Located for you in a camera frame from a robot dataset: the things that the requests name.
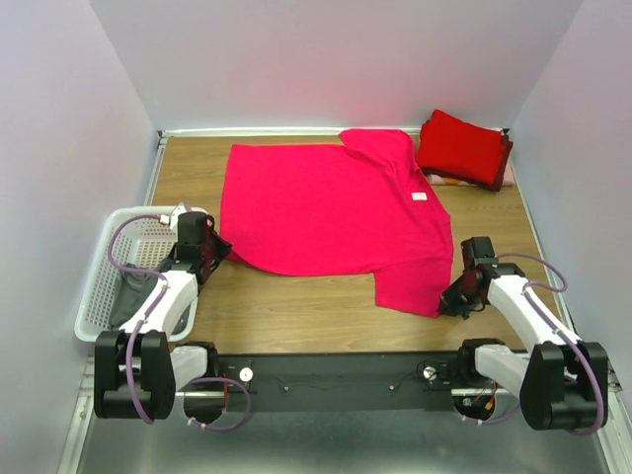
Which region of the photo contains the folded light pink t shirt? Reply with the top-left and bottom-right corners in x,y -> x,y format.
424,164 -> 516,192

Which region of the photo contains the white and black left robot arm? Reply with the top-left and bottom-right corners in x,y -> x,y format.
94,203 -> 231,425

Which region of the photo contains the aluminium frame rail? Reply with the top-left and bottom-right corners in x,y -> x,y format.
78,355 -> 621,396

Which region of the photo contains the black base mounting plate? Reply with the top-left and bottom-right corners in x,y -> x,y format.
177,351 -> 519,415

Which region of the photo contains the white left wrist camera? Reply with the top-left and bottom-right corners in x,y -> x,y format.
158,202 -> 193,233

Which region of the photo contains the white plastic laundry basket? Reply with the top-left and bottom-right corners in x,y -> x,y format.
75,206 -> 205,343

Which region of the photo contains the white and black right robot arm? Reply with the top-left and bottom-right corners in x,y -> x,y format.
438,237 -> 608,435

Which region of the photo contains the grey t shirt in basket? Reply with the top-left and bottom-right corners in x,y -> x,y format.
110,264 -> 157,330

